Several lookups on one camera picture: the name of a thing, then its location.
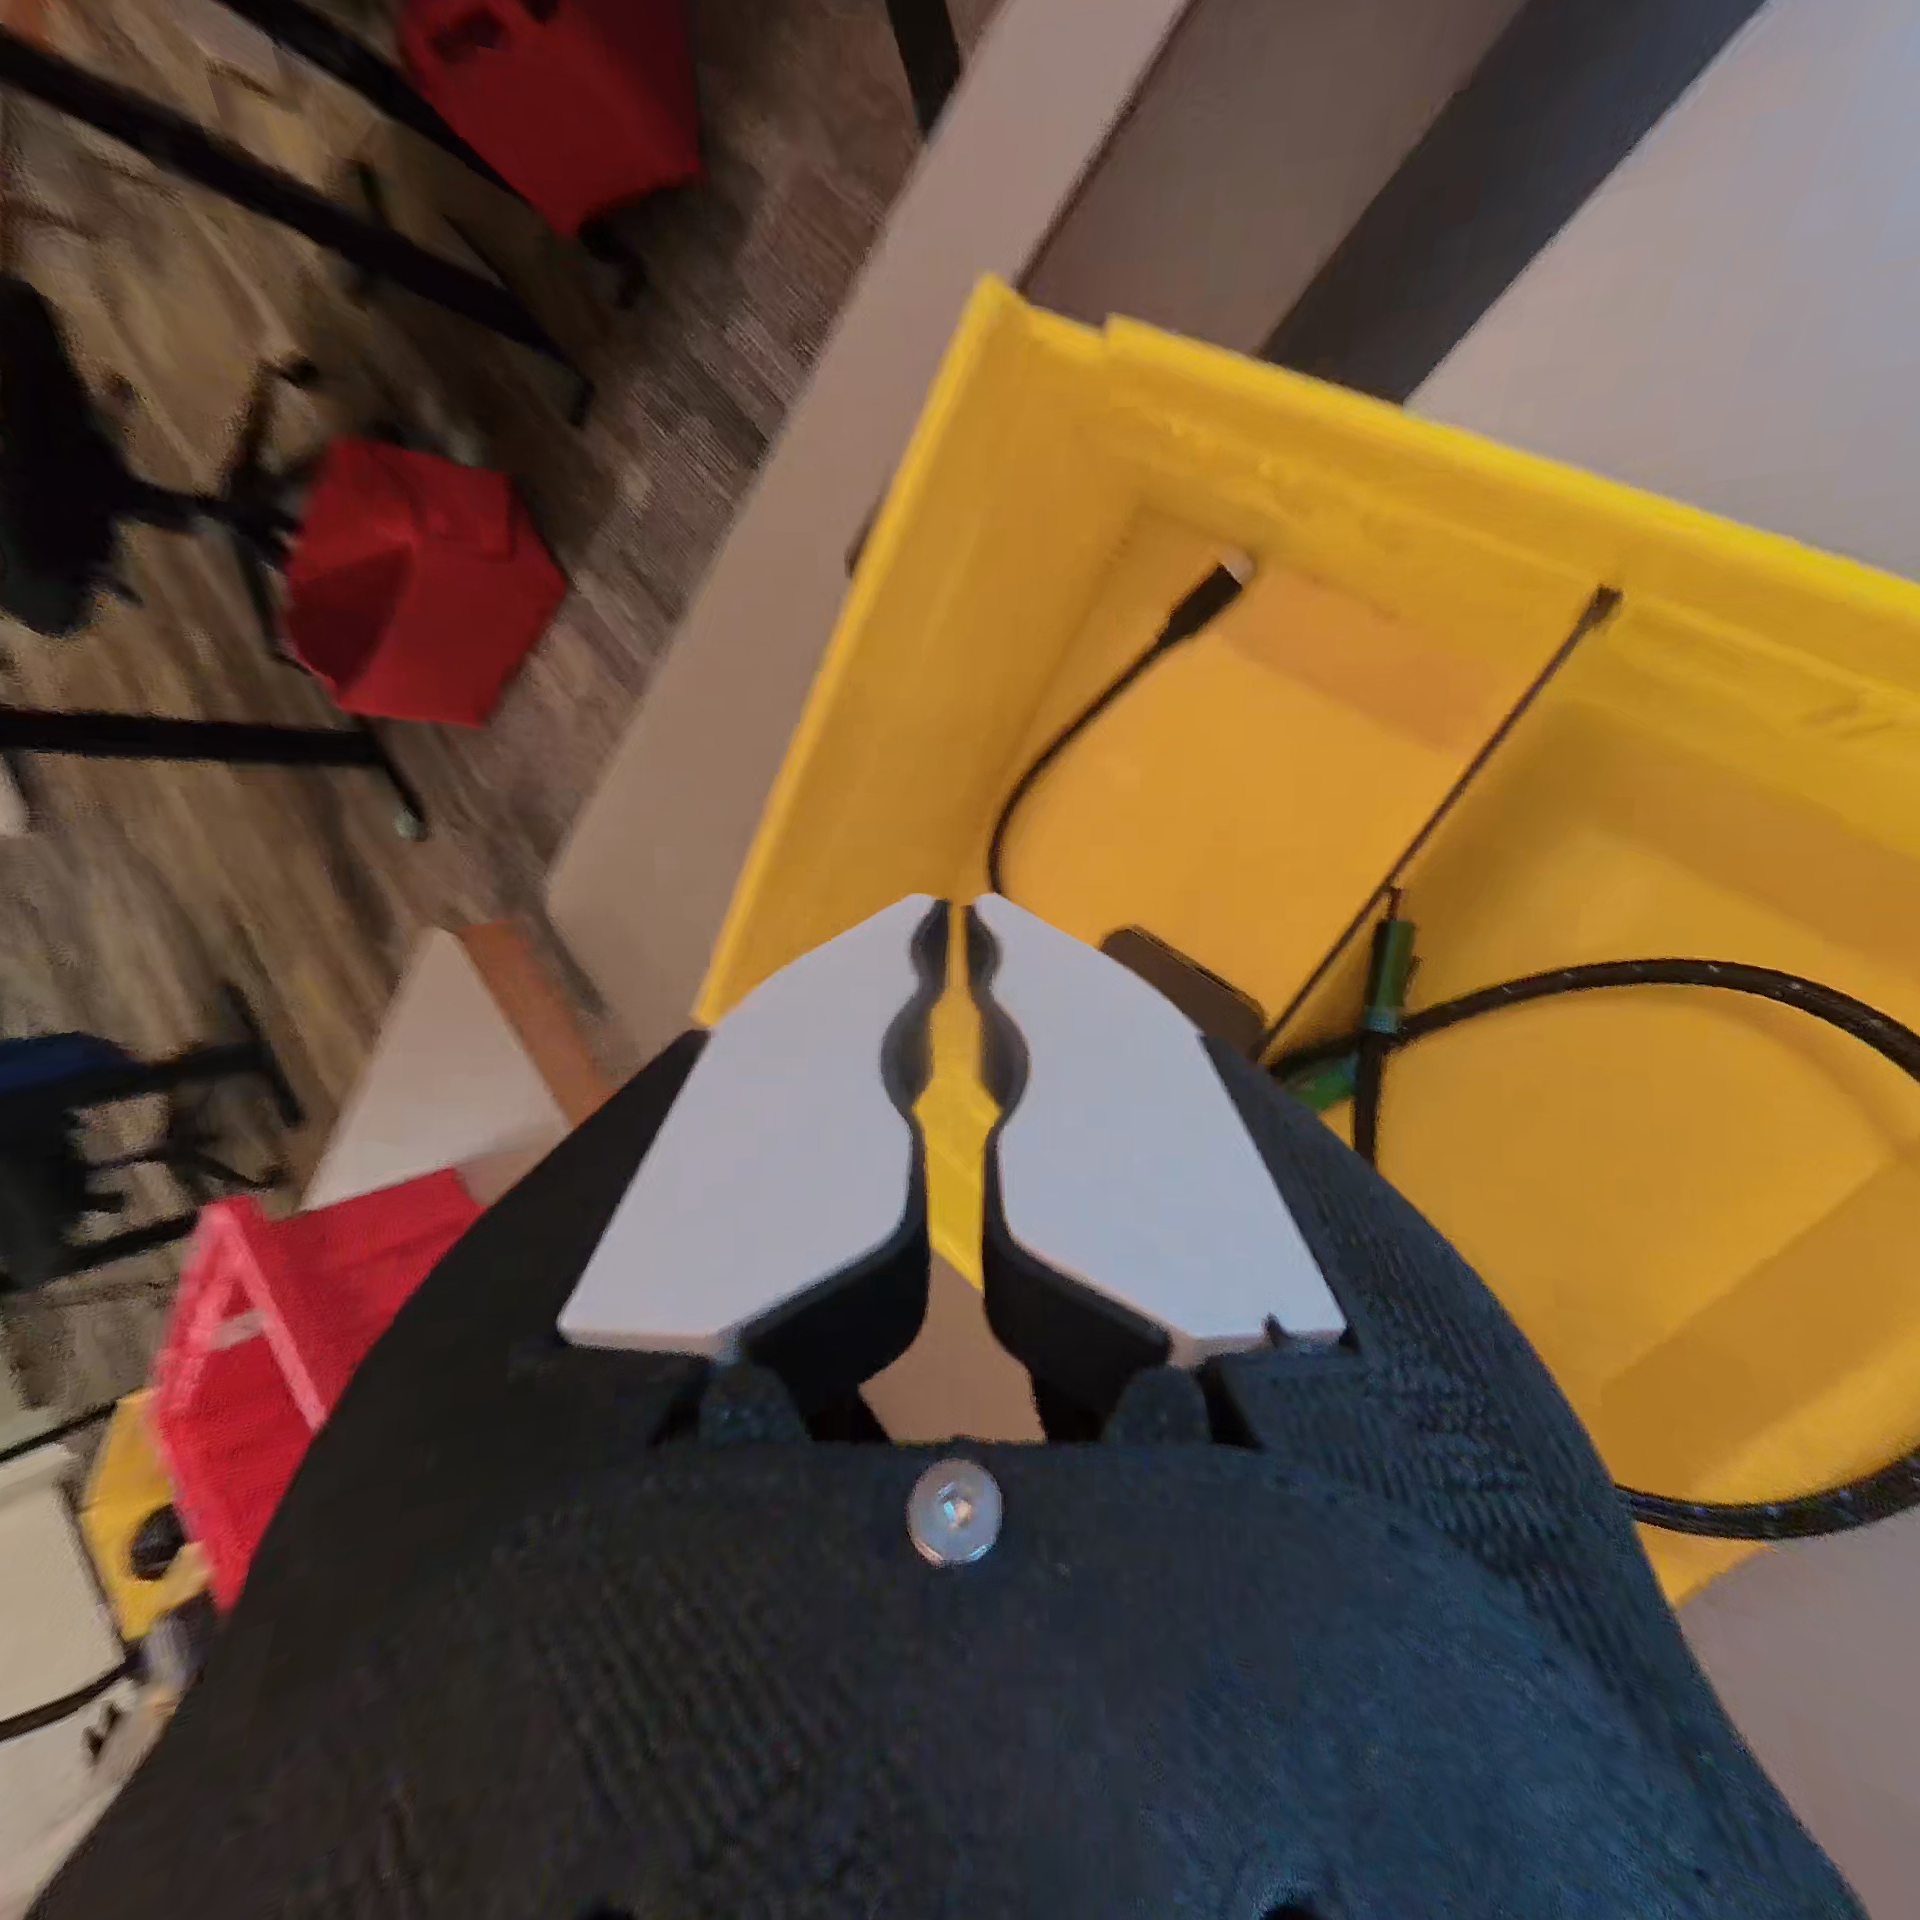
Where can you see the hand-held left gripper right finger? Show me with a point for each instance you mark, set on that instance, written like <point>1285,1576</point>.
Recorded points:
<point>1155,1184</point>

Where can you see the red mesh crate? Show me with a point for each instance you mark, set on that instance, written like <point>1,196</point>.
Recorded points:
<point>285,1320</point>

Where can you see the wooden desk with black legs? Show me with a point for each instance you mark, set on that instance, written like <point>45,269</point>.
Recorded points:
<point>226,196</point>

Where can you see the large red bag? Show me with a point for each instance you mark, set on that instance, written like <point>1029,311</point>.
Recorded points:
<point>557,105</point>

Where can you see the black bin divider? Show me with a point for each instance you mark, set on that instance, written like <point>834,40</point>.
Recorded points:
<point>1441,811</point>

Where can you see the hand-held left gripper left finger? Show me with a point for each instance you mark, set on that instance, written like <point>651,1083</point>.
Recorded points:
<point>750,1184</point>

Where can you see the small red bag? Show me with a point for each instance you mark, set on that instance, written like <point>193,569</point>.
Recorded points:
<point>422,580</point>

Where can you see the yellow plastic bin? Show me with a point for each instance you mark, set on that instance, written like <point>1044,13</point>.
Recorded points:
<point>1651,1201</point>

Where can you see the black office chair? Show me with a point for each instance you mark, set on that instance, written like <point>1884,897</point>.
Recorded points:
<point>60,451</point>

